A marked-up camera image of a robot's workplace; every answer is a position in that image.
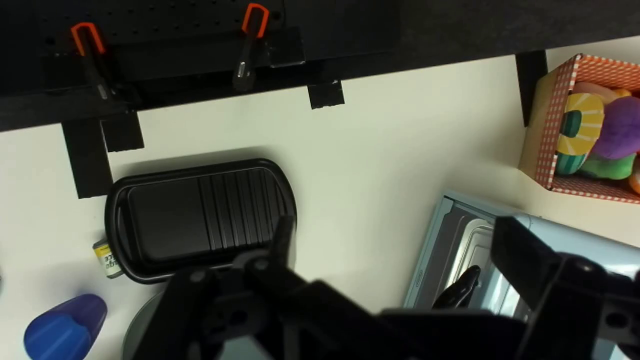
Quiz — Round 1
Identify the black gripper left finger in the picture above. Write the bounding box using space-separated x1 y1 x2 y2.
133 215 373 360

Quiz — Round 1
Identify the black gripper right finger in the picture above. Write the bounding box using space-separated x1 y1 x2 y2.
492 215 640 360

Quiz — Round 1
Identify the black oven door handle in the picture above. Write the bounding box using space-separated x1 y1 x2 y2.
434 265 481 309

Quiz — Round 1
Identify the light blue toaster oven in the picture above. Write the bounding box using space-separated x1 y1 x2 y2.
399 191 640 360

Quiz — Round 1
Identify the grey round plate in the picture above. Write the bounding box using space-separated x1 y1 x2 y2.
121 296 272 360

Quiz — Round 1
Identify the black plastic tray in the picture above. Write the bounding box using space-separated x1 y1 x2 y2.
104 158 296 283

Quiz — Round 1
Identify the small yellow labelled can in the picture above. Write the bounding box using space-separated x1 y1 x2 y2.
92 240 121 278

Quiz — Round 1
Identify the red patterned cardboard box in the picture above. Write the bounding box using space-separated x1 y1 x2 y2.
519 53 640 203

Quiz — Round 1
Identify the purple plush toy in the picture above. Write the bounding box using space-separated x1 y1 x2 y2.
591 95 640 159

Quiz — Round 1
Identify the yellow green plush toy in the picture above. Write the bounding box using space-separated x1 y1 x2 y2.
555 92 604 175

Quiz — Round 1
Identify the blue plastic cup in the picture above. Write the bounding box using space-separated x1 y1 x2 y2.
24 293 108 360

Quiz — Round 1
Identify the right orange black clamp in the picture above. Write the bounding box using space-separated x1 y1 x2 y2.
232 1 270 92

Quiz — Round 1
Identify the orange black clamp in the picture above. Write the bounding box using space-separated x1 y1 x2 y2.
232 1 270 92
69 20 112 101

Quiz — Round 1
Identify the left orange black clamp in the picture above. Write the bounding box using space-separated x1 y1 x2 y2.
69 20 112 101

